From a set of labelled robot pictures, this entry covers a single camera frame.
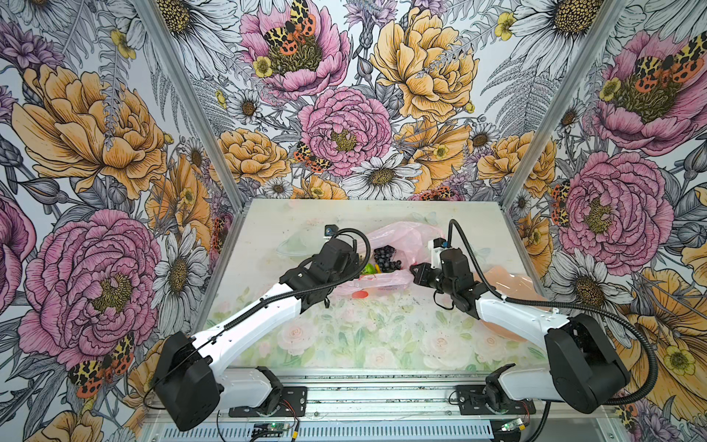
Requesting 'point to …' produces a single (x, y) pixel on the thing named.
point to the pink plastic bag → (411, 241)
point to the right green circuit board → (514, 424)
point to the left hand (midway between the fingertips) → (341, 265)
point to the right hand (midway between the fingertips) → (409, 274)
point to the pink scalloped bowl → (512, 285)
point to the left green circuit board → (269, 429)
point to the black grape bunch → (383, 258)
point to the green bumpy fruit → (369, 269)
